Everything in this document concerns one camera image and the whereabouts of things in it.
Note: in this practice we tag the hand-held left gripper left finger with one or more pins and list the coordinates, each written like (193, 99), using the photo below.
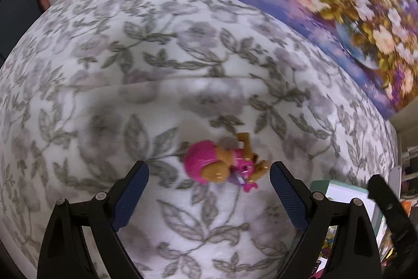
(130, 197)

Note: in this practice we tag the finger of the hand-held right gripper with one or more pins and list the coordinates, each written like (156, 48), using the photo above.
(388, 200)

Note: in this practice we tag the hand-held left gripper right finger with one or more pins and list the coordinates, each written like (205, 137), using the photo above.
(289, 197)

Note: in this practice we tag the teal-rimmed white box tray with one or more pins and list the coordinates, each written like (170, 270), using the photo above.
(343, 192)

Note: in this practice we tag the pink and brown dog toy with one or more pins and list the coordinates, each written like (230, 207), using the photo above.
(202, 164)

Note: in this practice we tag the colourful toy block figure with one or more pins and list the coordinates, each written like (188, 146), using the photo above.
(328, 239)

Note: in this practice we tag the grey floral blanket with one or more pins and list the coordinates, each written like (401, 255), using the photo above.
(98, 69)

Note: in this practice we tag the floral painting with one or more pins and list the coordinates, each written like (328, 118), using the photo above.
(326, 4)

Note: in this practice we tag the brown-edged dark furniture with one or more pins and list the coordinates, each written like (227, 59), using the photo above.
(19, 4)

